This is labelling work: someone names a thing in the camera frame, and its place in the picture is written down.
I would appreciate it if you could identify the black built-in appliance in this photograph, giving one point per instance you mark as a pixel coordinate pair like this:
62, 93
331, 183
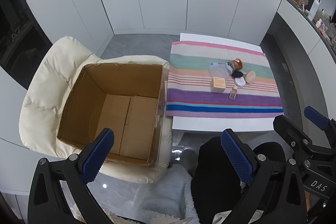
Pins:
18, 37

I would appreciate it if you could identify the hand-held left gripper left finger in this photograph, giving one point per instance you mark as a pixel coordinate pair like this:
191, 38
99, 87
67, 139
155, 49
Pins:
98, 158

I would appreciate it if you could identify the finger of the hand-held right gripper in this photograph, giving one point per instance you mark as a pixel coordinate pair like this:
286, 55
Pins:
316, 116
284, 127

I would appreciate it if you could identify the person's black pants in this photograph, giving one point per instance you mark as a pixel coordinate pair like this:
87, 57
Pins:
218, 182

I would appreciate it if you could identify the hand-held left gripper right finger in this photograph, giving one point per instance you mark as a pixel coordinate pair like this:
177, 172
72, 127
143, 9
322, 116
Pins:
237, 158

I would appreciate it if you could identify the cardboard box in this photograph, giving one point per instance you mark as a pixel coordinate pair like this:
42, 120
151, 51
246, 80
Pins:
131, 82

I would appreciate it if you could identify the small blue purple item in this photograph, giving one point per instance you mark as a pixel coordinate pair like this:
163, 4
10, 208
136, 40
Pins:
215, 64

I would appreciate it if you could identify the white spray bottle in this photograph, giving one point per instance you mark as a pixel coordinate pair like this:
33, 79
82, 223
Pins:
313, 10

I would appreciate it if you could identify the cream padded chair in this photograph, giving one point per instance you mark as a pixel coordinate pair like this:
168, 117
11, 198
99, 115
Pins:
52, 69

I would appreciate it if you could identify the grey socket plate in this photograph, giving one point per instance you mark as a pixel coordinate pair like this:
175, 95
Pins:
285, 68

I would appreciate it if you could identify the clear plastic container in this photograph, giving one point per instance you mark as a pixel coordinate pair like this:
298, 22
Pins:
219, 72

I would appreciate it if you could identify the small clear bottle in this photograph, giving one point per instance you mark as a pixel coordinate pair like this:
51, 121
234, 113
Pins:
232, 93

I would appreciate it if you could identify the jar with orange label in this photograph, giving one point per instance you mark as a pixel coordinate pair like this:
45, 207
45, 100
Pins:
236, 64

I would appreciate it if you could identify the black round compact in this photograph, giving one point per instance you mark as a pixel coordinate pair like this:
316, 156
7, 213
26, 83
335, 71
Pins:
238, 74

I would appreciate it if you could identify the striped colourful cloth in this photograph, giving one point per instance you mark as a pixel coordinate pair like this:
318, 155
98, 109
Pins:
199, 98

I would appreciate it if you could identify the white round jar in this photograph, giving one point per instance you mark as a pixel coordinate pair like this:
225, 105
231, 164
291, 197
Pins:
239, 81

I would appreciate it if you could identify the small orange box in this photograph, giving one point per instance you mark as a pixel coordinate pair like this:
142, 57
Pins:
218, 84

